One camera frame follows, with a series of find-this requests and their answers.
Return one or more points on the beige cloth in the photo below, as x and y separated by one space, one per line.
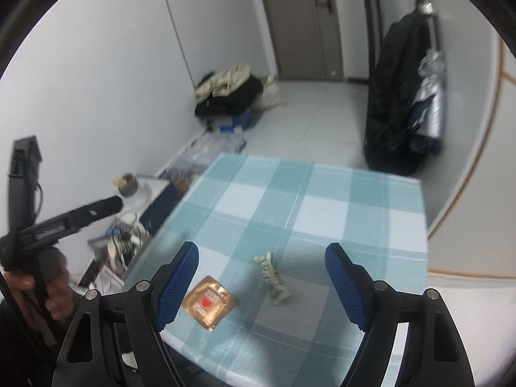
225 78

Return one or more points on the white cloth bag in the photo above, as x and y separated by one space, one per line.
274 96

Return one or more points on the frosted white cup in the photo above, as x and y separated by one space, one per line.
139 197

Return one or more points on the white box with navy side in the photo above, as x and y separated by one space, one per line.
159 209

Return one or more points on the green and white wrapper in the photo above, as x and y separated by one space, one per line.
274 280

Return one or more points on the teal checked tablecloth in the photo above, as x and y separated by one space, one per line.
322 209

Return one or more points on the person's left hand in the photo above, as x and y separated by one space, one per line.
56 294

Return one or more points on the grey entrance door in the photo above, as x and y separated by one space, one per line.
298 24

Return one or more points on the bundle of pale sticks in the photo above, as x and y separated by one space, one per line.
120 181

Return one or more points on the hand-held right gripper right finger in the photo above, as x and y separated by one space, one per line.
346 286

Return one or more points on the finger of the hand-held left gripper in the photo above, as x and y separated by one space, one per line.
96 209

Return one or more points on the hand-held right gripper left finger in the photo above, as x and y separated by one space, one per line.
177 290

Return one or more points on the brown sachet with red heart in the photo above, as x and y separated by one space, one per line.
209 302

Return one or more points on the black jacket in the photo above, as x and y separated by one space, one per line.
395 96

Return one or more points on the black metal frame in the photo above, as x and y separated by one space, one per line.
369 24

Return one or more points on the grey plastic bag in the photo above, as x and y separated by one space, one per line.
209 155

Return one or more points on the black clothes pile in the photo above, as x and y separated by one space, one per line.
238 98

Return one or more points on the blue storage box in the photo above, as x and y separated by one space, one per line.
242 123

